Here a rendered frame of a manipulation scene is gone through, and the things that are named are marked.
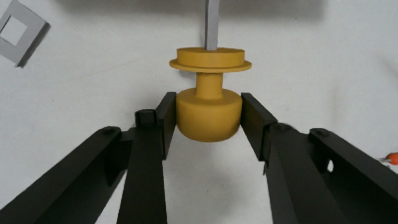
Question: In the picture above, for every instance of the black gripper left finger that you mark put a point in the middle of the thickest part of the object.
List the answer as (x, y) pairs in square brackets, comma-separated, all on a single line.
[(77, 188)]

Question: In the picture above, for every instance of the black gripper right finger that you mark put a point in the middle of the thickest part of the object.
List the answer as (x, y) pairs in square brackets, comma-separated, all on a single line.
[(365, 189)]

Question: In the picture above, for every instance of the grey square plate with square hole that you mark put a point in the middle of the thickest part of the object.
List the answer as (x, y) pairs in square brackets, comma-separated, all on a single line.
[(35, 28)]

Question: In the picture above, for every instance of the orange-handled screwdriver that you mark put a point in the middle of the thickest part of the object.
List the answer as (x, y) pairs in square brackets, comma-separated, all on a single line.
[(392, 159)]

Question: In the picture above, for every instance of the yellow door knob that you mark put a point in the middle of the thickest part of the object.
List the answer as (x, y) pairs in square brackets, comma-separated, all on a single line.
[(209, 113)]

